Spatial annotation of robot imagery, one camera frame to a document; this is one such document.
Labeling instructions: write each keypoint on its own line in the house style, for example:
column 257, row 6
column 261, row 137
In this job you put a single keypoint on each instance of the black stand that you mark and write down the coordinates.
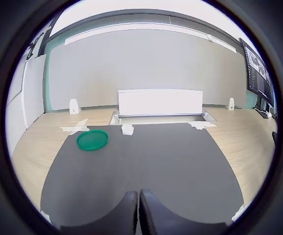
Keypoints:
column 42, row 41

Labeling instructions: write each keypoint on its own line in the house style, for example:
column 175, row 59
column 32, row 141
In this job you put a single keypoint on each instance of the white side panel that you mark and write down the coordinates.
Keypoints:
column 33, row 90
column 15, row 98

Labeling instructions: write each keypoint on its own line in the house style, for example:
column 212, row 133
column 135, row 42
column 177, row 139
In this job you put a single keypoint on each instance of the grey desk partition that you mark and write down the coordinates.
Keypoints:
column 144, row 68

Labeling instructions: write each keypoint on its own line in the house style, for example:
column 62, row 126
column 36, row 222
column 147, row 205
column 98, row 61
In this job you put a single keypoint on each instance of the black keyboard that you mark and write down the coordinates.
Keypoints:
column 262, row 113

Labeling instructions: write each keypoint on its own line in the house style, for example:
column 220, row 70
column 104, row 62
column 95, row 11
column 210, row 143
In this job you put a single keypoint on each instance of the small white plastic terminal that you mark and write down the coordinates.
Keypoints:
column 127, row 129

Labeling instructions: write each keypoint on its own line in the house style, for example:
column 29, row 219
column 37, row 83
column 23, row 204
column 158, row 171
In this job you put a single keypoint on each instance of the white tape piece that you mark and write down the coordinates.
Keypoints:
column 200, row 125
column 238, row 214
column 76, row 127
column 46, row 216

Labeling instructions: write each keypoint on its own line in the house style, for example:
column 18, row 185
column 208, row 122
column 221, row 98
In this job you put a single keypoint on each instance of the round green lid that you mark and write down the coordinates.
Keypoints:
column 92, row 140

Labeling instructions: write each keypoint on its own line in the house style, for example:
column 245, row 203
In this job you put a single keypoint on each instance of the black computer monitor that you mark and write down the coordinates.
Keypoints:
column 257, row 73

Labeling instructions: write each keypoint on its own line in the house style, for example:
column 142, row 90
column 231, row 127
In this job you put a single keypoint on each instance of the small white round clip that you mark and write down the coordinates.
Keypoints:
column 210, row 37

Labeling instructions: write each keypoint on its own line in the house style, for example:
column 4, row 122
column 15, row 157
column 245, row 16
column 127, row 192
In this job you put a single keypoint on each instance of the dark grey mat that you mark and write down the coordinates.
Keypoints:
column 144, row 161

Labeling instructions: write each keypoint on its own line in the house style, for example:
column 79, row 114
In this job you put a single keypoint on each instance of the white partition bracket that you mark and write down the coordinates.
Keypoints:
column 230, row 103
column 74, row 106

